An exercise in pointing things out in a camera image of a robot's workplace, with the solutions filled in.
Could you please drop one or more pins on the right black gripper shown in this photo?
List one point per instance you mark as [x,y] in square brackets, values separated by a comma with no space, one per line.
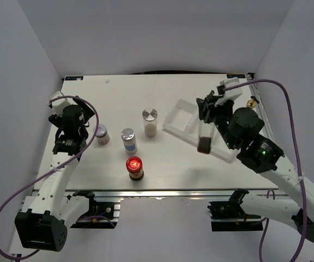
[208,106]

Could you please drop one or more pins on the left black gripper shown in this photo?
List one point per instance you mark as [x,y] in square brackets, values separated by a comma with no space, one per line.
[87,112]

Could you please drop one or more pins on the dark sauce glass bottle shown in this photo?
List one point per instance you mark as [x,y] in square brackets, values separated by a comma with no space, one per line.
[205,135]

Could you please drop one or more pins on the small red white lid jar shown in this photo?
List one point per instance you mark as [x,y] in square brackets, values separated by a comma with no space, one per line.
[101,134]

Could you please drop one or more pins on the clear liquid glass bottle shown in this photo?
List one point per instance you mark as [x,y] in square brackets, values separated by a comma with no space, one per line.
[252,102]

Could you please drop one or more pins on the tall silver lid spice jar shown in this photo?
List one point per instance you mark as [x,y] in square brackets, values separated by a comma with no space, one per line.
[149,116]

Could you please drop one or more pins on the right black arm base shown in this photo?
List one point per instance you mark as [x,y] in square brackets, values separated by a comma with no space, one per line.
[226,218]

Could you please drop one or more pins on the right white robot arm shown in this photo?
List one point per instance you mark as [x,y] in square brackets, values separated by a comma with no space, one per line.
[299,214]

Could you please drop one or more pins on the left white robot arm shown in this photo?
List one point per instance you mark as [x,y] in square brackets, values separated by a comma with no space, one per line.
[45,224]

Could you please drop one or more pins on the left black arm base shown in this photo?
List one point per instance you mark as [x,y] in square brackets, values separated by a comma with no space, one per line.
[101,214]

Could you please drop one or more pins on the white three compartment tray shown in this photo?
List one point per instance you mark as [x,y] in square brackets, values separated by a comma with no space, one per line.
[183,122]

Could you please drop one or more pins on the blue label silver lid jar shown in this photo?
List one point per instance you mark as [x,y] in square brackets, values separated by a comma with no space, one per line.
[129,140]

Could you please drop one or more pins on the red lid sauce jar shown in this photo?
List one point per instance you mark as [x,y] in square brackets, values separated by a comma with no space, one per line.
[134,167]

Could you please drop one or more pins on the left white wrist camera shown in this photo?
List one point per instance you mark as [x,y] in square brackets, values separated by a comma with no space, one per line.
[58,105]

